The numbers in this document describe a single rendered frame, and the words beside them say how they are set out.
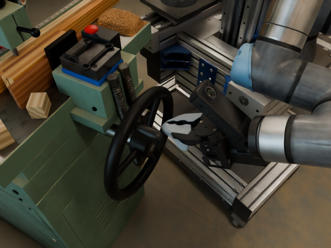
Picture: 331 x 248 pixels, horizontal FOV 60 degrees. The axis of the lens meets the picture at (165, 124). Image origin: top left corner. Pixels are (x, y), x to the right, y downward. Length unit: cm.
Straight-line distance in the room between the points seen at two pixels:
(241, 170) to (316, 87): 94
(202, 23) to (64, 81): 74
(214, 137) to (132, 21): 50
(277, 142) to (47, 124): 47
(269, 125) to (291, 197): 121
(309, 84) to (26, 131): 54
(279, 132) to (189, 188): 114
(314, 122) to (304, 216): 121
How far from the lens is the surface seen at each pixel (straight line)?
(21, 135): 66
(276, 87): 51
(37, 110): 66
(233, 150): 52
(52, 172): 77
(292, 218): 160
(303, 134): 44
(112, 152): 57
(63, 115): 70
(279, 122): 46
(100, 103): 64
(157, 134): 56
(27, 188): 73
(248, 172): 140
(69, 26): 88
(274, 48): 50
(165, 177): 158
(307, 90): 50
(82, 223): 104
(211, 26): 126
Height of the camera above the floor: 137
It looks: 50 degrees down
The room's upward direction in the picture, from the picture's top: straight up
